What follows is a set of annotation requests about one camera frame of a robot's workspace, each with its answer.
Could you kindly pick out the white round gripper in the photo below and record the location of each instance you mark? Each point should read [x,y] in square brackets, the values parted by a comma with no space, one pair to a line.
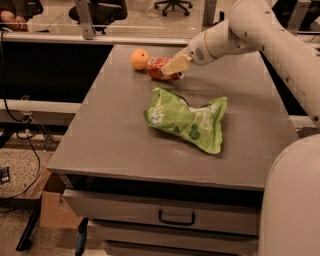
[196,52]

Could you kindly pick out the red coke can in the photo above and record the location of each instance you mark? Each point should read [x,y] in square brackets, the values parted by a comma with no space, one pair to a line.
[154,66]

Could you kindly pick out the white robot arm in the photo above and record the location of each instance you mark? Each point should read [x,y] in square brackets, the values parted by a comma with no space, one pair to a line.
[290,217]

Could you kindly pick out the orange fruit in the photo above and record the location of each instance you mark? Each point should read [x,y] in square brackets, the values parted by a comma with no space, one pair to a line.
[139,59]

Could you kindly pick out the green chip bag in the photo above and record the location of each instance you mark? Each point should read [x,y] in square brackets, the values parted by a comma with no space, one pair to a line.
[170,113]

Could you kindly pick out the black chair base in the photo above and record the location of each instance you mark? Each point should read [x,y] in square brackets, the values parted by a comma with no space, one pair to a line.
[172,4]

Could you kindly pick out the black office chair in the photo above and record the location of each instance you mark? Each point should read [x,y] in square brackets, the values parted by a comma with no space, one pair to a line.
[105,12]

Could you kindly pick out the grey top drawer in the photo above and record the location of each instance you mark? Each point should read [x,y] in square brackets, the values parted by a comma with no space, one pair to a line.
[144,210]

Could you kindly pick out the grey drawer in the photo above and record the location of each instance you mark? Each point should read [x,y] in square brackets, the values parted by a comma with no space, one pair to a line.
[173,238]
[144,210]

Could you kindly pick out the grey middle drawer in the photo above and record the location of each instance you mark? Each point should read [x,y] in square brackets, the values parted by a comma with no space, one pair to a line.
[173,238]

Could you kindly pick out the cardboard box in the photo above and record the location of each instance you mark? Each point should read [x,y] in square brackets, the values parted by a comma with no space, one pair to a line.
[55,212]

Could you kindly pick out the metal railing frame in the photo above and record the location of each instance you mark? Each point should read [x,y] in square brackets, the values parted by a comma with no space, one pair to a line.
[142,27]

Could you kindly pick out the black drawer handle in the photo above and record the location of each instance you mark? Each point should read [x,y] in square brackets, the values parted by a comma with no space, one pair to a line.
[177,220]

